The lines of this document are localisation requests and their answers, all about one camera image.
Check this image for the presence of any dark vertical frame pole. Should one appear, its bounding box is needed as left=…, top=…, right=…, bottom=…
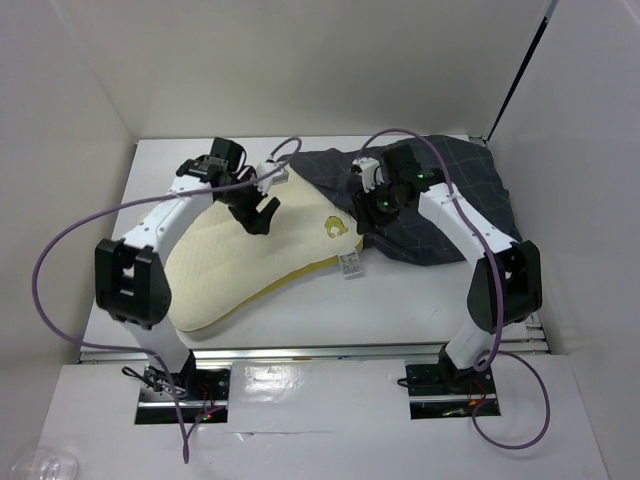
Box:
left=484, top=0, right=558, bottom=143

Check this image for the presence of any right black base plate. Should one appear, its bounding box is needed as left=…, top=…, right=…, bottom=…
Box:
left=397, top=364, right=496, bottom=397

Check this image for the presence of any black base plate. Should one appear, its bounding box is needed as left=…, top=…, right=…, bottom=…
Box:
left=139, top=367, right=231, bottom=405
left=397, top=364, right=496, bottom=397

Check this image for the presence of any dark grey plaid pillowcase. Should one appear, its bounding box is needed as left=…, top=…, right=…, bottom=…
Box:
left=289, top=133, right=522, bottom=268

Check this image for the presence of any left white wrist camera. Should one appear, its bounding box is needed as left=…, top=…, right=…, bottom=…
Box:
left=255, top=159, right=289, bottom=195

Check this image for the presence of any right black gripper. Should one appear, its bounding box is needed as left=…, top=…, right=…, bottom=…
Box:
left=351, top=179, right=409, bottom=235

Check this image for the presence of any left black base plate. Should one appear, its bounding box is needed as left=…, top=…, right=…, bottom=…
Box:
left=139, top=367, right=231, bottom=405

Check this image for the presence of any cream yellow pillow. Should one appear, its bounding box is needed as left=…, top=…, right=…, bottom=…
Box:
left=165, top=172, right=363, bottom=332

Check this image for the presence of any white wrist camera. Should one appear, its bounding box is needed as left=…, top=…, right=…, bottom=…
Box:
left=351, top=157, right=384, bottom=193
left=255, top=159, right=289, bottom=195

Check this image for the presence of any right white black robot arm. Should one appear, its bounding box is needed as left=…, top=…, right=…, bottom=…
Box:
left=351, top=145, right=543, bottom=392

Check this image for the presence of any clear plastic object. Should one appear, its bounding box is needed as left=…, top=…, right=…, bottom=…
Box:
left=9, top=446, right=79, bottom=480

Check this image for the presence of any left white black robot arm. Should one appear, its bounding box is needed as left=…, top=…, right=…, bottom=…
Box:
left=94, top=138, right=282, bottom=399

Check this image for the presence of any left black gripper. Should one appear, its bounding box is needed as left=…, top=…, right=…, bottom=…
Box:
left=218, top=168, right=280, bottom=236

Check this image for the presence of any aluminium rail front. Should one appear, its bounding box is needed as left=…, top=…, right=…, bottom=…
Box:
left=79, top=340, right=550, bottom=363

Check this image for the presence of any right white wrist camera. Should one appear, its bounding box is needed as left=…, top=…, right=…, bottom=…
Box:
left=351, top=157, right=384, bottom=193

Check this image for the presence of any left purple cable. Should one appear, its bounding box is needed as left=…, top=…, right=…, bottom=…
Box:
left=30, top=135, right=304, bottom=463

